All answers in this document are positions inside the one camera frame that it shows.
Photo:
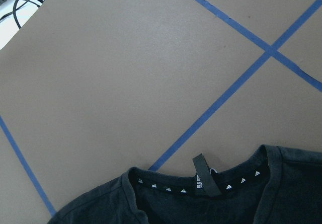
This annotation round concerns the black t-shirt with logo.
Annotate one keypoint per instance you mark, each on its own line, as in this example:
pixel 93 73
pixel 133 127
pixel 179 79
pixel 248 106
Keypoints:
pixel 275 185

